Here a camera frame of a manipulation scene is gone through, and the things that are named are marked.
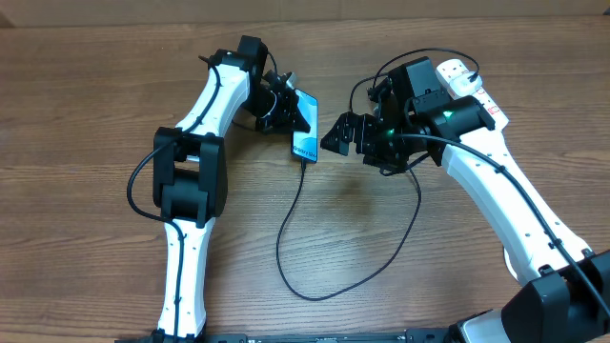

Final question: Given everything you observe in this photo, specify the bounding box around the white power strip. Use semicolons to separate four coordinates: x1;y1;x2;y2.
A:
436;59;509;131

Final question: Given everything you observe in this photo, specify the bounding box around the white USB charger plug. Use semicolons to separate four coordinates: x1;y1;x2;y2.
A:
449;73;482;99

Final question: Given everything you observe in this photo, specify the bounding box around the blue Samsung Galaxy smartphone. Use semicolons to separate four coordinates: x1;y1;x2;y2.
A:
292;90;318;163

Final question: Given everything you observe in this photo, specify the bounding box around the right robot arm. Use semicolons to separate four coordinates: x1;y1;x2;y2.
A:
321;57;609;342

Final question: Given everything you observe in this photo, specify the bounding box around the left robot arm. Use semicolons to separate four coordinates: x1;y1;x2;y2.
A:
150;35;318;342

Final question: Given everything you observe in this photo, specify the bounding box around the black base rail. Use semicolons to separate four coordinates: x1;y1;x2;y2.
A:
116;328;460;343

